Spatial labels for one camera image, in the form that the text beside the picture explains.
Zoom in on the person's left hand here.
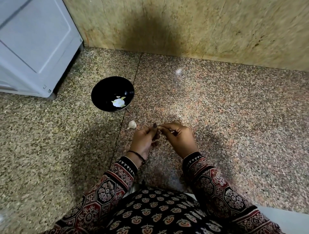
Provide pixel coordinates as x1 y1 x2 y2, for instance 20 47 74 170
129 122 162 161

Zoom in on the person's right hand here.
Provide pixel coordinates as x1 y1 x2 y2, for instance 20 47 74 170
158 122 199 159

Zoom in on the garlic clove with skin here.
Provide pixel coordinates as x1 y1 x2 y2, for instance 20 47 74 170
156 126 175 141

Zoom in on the person's right forearm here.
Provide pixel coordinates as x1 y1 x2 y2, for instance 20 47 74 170
182 152 286 234

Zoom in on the person's left forearm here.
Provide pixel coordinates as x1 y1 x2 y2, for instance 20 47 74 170
48 156 138 234

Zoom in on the black bowl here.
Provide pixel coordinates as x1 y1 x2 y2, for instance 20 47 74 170
91 76 135 113

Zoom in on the black patterned garment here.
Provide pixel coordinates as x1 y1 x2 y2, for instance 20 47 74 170
106 188 242 234

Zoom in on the white appliance cabinet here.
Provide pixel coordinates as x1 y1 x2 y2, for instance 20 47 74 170
0 0 84 100

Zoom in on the black thread bracelet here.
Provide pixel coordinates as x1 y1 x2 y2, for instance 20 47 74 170
127 150 147 166

